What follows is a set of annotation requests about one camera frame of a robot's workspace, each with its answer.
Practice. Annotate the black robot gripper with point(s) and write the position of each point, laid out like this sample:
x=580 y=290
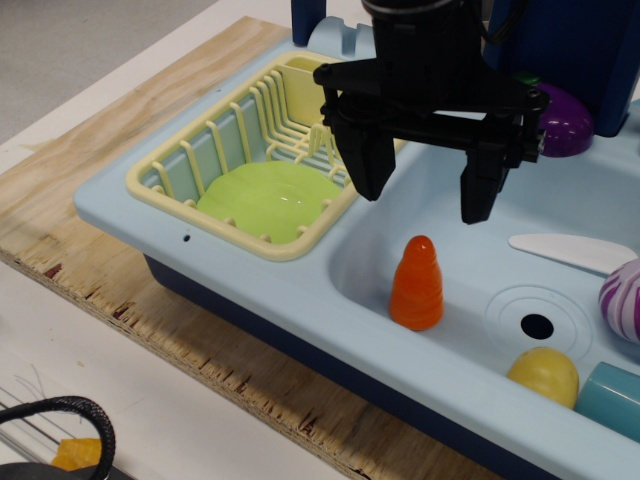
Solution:
x=429 y=83

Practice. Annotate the orange toy carrot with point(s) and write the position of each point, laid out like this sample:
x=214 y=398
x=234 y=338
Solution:
x=416 y=300

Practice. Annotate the green plastic plate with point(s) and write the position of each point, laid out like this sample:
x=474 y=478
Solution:
x=274 y=199

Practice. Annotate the purple toy eggplant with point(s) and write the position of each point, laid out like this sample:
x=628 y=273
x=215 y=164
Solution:
x=568 y=125

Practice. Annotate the light blue toy sink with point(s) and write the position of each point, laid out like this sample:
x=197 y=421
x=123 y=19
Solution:
x=329 y=308

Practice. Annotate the yellow dish drying rack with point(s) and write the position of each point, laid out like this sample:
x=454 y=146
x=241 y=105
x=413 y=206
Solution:
x=272 y=116

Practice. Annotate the dark blue sink backsplash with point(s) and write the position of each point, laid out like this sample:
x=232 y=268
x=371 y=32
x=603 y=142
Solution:
x=589 y=49

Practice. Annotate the white plastic toy knife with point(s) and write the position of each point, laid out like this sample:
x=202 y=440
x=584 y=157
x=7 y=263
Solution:
x=586 y=253

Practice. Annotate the purple white striped toy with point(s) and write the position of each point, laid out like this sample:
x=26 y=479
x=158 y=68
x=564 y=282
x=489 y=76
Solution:
x=619 y=301

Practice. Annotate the yellow toy lemon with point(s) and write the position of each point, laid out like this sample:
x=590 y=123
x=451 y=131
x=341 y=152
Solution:
x=548 y=372

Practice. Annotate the light blue plastic cup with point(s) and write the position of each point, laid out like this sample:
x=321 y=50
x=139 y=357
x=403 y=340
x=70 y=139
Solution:
x=610 y=397

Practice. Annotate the plywood base board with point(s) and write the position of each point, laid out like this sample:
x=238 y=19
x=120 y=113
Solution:
x=190 y=396

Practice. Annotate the orange paper scrap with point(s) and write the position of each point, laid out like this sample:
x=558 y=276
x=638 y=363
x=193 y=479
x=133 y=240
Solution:
x=75 y=454

